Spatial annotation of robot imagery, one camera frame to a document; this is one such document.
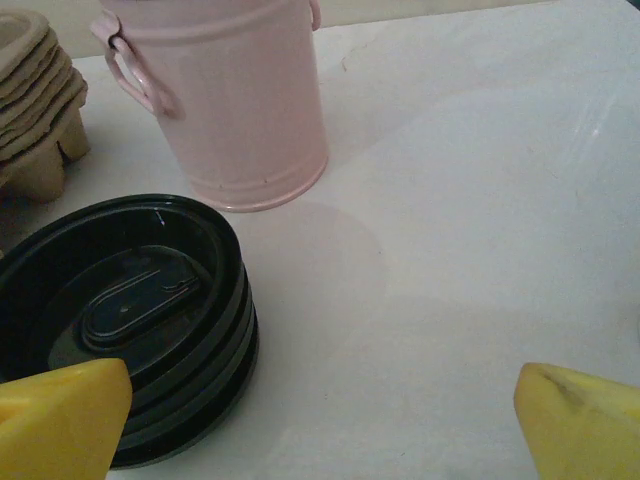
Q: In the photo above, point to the pink metal bucket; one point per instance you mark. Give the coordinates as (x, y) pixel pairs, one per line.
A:
(240, 110)

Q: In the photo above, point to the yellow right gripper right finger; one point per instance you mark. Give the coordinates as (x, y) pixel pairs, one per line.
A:
(585, 430)

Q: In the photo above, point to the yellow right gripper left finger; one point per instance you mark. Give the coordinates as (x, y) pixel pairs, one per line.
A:
(60, 425)

